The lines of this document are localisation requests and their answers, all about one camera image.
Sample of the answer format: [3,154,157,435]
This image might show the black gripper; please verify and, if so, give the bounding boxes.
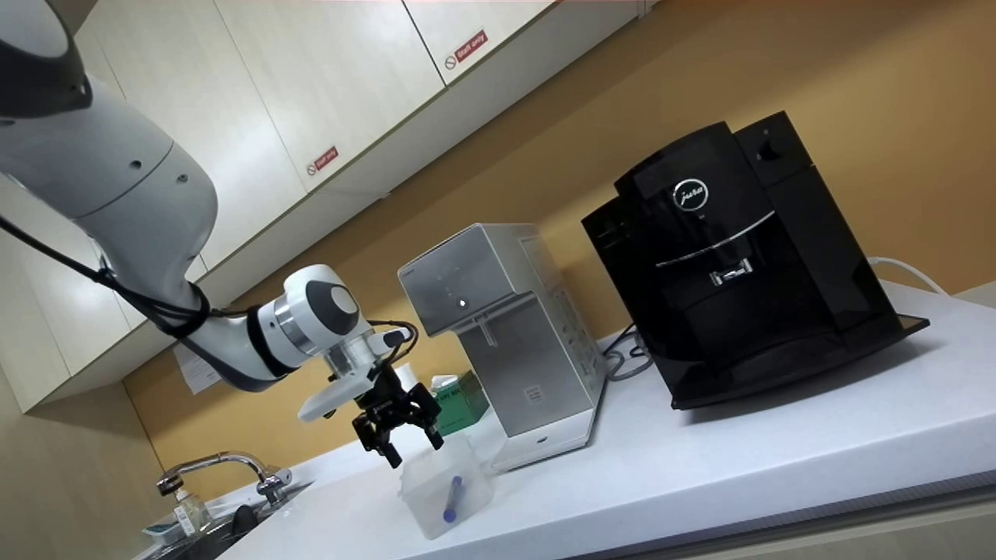
[351,368,444,470]

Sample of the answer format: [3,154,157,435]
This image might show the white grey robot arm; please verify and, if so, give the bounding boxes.
[0,0,440,464]

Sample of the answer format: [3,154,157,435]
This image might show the clear plastic bowl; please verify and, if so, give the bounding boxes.
[398,442,494,539]

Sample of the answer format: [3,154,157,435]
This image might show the green tissue box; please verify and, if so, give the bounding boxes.
[434,372,490,435]

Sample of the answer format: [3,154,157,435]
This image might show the chrome sink faucet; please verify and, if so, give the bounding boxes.
[157,451,292,506]

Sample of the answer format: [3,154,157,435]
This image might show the black coffee machine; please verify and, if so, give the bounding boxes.
[583,113,925,411]

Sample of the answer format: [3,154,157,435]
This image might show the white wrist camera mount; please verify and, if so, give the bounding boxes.
[298,320,417,423]

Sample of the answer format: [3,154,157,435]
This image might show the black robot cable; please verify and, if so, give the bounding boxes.
[0,213,422,368]

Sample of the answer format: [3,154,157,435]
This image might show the cream upper wall cabinets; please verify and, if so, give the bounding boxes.
[3,0,637,411]

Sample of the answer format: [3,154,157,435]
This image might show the white power cable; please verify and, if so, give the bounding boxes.
[869,253,952,299]

